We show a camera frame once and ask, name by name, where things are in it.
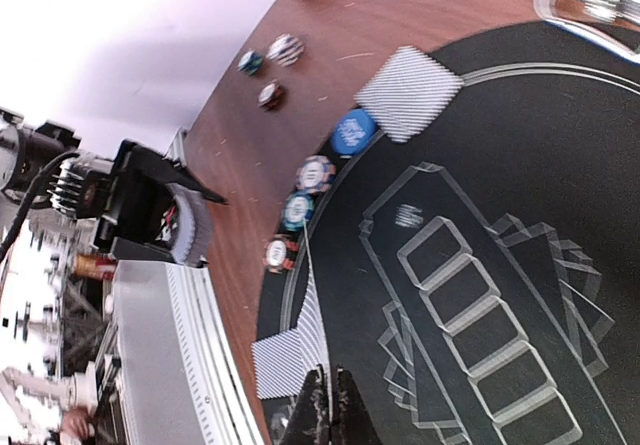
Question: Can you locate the blue-backed card deck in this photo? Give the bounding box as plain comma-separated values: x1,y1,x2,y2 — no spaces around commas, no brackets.
168,184,213,267

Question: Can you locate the green 50 chip stack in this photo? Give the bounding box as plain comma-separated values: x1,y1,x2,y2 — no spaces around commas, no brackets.
237,49,264,76

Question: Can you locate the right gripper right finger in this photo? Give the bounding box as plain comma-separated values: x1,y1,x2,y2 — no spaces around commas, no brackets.
330,366,382,445

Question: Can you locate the orange 100 chip stack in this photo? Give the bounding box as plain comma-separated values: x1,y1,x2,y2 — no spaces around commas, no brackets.
258,80,286,111

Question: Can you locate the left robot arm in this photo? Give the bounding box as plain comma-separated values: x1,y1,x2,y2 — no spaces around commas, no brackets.
1,109,228,267

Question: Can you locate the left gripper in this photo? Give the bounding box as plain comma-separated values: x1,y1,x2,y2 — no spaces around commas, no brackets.
74,140,229,260

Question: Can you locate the blue small blind button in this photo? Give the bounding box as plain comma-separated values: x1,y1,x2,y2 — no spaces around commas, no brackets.
330,108,376,157

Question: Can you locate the dealt card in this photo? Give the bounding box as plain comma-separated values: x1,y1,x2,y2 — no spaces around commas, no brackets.
251,329,307,400
354,46,464,143

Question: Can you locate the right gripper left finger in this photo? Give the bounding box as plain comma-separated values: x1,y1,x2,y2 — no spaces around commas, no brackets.
280,365,330,445

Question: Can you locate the playing card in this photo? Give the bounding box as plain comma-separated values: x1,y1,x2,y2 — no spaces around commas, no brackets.
296,222,330,373

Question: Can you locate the round black poker mat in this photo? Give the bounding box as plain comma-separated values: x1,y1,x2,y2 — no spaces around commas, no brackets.
257,22,639,444

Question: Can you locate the front aluminium rail base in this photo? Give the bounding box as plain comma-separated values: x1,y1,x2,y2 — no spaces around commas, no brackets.
113,259,263,444

